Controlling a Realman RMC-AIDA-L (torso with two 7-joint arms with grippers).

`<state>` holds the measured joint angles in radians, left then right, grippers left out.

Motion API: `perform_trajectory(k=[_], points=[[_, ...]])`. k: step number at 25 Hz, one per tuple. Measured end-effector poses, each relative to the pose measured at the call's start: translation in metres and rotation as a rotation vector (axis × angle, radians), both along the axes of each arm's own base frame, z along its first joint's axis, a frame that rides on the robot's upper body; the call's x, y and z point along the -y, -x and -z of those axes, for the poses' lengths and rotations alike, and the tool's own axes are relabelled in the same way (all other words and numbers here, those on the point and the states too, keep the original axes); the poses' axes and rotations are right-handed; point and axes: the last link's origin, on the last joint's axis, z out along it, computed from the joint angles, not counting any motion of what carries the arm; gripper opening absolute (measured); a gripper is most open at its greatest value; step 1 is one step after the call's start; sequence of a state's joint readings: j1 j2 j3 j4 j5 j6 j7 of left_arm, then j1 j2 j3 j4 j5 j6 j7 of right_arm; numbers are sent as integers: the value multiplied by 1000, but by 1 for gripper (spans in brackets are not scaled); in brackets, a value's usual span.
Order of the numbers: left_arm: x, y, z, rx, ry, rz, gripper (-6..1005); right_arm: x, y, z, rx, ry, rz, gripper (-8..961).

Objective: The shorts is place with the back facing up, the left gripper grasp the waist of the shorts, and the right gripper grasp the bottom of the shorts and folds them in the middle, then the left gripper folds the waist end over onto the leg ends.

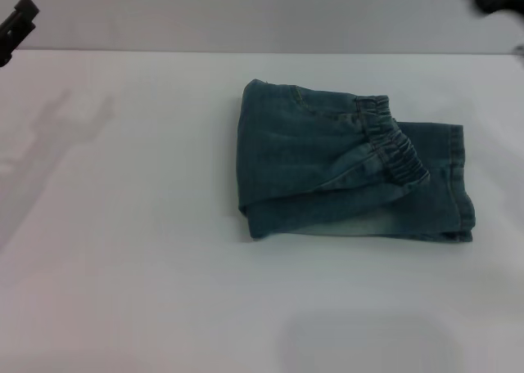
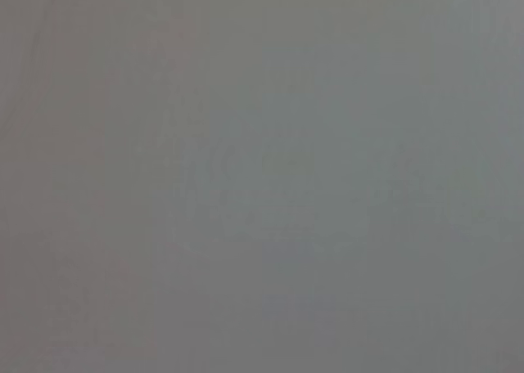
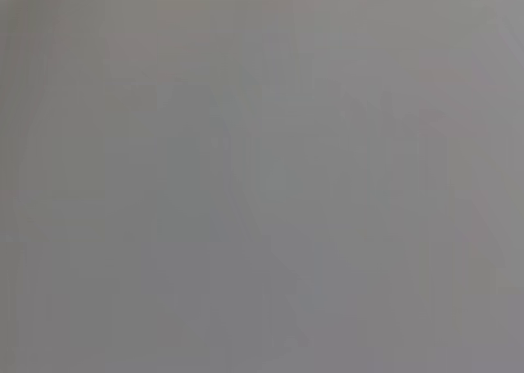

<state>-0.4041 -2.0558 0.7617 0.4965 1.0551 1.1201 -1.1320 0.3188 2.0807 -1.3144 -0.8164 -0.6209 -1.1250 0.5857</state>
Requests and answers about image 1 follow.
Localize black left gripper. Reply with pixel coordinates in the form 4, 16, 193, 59
0, 0, 41, 68

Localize blue denim shorts with print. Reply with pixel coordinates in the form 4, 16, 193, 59
237, 78, 477, 243

